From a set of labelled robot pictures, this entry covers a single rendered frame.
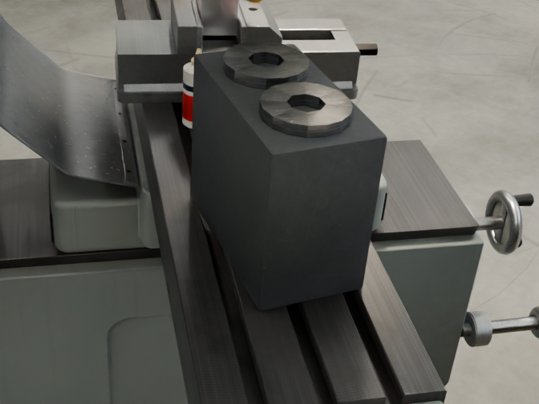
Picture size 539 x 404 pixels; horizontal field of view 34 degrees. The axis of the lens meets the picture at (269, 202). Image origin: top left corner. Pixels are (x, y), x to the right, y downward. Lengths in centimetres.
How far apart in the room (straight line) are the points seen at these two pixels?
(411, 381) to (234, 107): 31
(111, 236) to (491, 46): 290
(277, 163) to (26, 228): 64
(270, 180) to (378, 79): 273
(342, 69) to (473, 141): 192
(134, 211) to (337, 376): 51
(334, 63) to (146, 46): 27
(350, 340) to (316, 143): 20
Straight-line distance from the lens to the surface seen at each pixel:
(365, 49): 136
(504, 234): 165
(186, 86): 118
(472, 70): 373
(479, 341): 157
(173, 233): 101
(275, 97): 86
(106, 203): 126
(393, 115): 328
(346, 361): 87
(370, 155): 85
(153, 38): 130
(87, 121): 135
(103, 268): 132
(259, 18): 128
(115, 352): 143
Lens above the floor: 151
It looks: 34 degrees down
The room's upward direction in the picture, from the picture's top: 5 degrees clockwise
